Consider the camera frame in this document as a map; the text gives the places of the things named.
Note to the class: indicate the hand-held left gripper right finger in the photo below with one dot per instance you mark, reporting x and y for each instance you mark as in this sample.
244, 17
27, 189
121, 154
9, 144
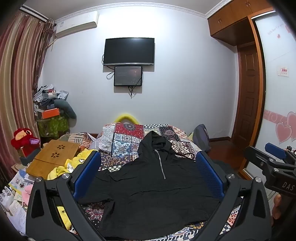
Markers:
209, 172

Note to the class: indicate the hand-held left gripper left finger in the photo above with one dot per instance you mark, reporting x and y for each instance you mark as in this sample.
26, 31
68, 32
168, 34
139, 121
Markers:
88, 171

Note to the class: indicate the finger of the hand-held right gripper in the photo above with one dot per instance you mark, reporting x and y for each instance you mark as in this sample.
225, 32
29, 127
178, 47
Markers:
259, 160
275, 150

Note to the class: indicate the black zip hoodie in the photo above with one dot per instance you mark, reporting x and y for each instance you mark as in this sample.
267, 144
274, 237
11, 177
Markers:
148, 185

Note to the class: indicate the person's right hand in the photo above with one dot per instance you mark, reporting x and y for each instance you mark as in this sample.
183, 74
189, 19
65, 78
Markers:
276, 206

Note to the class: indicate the yellow cloth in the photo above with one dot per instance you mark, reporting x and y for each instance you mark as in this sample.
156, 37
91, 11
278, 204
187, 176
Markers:
69, 164

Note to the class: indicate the grey backpack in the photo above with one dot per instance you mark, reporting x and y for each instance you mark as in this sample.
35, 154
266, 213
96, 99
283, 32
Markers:
201, 138

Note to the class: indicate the bamboo lap desk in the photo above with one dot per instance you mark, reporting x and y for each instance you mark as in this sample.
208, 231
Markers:
52, 156

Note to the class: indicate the patchwork patterned bed blanket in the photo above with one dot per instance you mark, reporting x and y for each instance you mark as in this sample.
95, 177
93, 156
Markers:
124, 141

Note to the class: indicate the green patterned cloth stand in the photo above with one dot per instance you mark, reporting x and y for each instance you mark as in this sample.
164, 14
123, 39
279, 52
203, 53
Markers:
53, 126

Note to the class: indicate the brown wooden door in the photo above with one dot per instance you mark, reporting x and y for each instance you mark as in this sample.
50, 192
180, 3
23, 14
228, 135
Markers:
248, 97

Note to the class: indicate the white wardrobe door with hearts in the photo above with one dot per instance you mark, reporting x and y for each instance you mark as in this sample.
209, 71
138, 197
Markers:
277, 88

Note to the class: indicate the grey neck pillow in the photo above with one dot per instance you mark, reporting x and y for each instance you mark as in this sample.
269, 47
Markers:
67, 107

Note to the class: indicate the orange box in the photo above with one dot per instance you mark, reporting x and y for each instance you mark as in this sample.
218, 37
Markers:
49, 113

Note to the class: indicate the red plush toy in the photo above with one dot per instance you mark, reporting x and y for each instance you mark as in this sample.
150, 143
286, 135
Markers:
23, 140

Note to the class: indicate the pile of papers and photos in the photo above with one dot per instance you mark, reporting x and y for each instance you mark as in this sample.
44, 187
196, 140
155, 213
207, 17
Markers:
15, 197

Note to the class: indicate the pile of clutter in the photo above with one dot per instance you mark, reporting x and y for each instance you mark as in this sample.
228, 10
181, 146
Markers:
47, 97

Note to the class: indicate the striped brown curtain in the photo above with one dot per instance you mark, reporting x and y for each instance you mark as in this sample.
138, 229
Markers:
19, 81

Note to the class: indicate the wooden overhead cabinet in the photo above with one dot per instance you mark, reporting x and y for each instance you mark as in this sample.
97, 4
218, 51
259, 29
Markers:
235, 22

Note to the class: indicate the yellow curved bed rail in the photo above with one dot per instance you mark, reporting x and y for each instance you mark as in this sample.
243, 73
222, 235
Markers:
126, 117

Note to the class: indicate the small black wall monitor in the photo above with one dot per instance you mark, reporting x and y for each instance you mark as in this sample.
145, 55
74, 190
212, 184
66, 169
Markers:
128, 76

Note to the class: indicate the black wall television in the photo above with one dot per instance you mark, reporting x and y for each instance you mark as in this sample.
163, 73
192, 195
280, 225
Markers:
128, 51

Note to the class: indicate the white wall air conditioner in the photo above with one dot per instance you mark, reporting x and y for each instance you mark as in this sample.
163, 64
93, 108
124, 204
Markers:
76, 25

